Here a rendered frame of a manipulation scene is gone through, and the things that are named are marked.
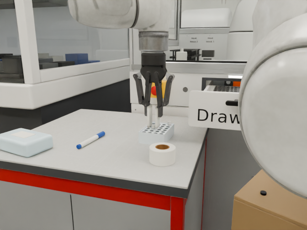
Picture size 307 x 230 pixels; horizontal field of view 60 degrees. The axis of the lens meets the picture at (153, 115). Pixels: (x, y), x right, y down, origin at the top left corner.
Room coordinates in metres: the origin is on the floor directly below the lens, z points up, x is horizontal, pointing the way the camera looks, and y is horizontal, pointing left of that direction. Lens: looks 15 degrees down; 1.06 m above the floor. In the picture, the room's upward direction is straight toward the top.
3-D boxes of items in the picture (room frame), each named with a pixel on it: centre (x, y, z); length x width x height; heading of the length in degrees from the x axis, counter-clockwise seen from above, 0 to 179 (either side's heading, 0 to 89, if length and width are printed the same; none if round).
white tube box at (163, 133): (0.84, -0.01, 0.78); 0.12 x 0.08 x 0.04; 161
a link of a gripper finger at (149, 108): (0.83, 0.01, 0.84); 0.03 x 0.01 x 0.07; 161
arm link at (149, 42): (0.83, 0.00, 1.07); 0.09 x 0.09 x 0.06
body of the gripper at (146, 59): (0.83, 0.00, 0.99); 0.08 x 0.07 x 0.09; 71
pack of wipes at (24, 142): (0.75, 0.39, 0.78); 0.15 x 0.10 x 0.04; 61
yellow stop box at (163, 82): (1.14, -0.02, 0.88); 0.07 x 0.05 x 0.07; 73
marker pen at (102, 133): (0.80, 0.20, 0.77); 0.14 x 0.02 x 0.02; 158
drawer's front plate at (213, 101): (0.75, -0.25, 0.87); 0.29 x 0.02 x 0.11; 73
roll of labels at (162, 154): (0.66, -0.02, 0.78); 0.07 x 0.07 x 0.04
